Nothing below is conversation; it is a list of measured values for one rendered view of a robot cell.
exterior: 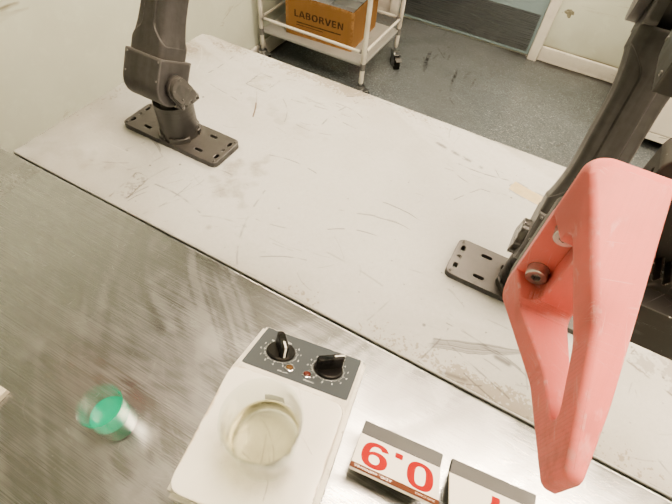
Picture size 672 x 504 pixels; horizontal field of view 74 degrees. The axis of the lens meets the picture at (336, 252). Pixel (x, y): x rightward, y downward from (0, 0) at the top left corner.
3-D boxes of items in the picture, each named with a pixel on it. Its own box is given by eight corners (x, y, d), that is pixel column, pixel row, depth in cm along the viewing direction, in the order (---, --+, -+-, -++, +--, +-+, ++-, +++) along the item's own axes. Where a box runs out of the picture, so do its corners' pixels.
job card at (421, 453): (365, 420, 50) (370, 409, 47) (442, 454, 48) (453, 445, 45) (345, 475, 46) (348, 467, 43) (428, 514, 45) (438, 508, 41)
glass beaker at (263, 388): (220, 432, 40) (204, 401, 34) (283, 398, 43) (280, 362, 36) (251, 509, 37) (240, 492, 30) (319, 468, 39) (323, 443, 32)
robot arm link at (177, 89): (170, 84, 63) (196, 67, 66) (123, 65, 65) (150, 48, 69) (180, 121, 68) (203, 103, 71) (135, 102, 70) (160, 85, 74)
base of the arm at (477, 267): (620, 310, 52) (627, 268, 56) (458, 239, 57) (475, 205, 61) (585, 340, 58) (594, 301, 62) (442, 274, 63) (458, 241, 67)
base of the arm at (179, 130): (207, 129, 67) (235, 106, 70) (107, 85, 72) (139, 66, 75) (215, 169, 73) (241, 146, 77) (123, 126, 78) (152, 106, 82)
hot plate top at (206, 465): (233, 365, 45) (232, 361, 44) (345, 407, 43) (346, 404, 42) (166, 491, 38) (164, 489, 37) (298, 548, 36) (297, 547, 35)
